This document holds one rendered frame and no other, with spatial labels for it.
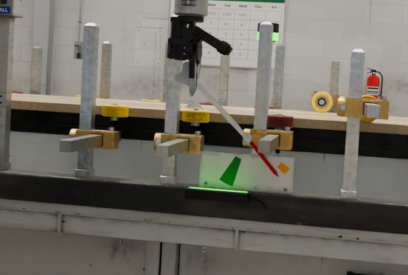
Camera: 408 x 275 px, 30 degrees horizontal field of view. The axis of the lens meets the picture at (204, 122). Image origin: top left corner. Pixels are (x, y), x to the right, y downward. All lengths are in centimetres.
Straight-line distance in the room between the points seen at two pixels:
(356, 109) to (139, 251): 85
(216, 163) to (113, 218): 35
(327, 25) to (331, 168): 706
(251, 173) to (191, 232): 25
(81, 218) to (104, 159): 25
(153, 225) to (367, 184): 64
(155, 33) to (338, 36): 225
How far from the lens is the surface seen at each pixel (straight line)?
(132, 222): 222
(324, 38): 930
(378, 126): 227
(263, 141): 183
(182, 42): 202
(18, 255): 261
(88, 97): 219
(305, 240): 214
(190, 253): 243
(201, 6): 203
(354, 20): 932
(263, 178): 209
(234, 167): 210
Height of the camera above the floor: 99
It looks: 3 degrees down
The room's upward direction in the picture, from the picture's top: 3 degrees clockwise
